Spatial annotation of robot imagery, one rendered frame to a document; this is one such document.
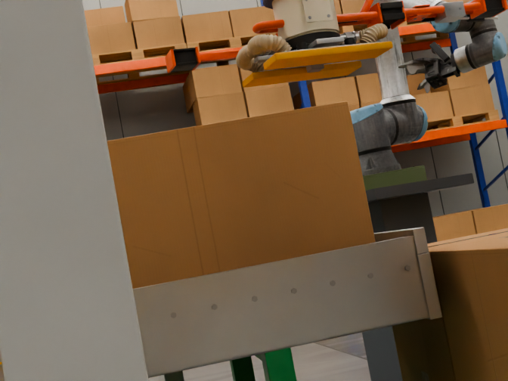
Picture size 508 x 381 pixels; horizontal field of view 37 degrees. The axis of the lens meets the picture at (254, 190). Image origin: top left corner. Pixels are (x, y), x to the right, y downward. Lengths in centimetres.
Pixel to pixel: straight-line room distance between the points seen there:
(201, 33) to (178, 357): 813
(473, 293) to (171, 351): 68
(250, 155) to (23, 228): 102
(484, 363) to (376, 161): 129
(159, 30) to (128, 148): 776
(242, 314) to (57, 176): 85
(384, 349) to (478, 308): 124
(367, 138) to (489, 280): 136
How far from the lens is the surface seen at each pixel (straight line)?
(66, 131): 94
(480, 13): 246
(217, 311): 169
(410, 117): 310
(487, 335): 178
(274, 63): 200
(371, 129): 297
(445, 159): 1171
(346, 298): 175
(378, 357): 303
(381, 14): 225
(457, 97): 1049
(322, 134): 190
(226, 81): 954
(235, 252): 185
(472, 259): 176
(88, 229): 93
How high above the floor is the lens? 65
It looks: 4 degrees up
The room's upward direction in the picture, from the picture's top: 11 degrees counter-clockwise
